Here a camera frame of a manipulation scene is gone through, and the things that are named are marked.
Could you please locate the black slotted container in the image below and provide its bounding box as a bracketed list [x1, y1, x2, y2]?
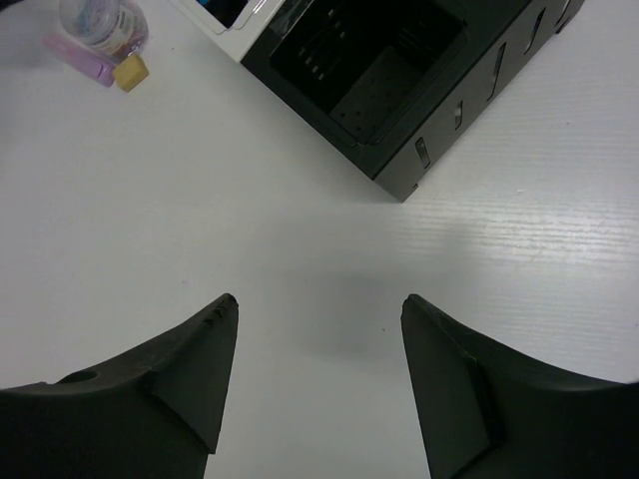
[242, 0, 581, 201]

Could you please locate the small tan eraser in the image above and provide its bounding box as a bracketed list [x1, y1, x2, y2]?
[113, 54, 149, 93]

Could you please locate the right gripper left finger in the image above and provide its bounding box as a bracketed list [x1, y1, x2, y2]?
[1, 294, 239, 478]

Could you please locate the lilac highlighter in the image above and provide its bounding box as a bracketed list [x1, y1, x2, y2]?
[43, 33, 115, 88]

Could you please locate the blue cap black highlighter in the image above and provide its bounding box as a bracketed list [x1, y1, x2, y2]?
[198, 0, 249, 28]

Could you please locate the white slotted container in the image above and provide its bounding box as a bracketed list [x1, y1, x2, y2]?
[172, 0, 284, 63]

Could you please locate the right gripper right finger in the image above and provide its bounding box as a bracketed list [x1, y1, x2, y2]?
[400, 294, 638, 478]

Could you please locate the round translucent tape dispenser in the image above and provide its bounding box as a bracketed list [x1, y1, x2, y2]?
[58, 0, 149, 63]

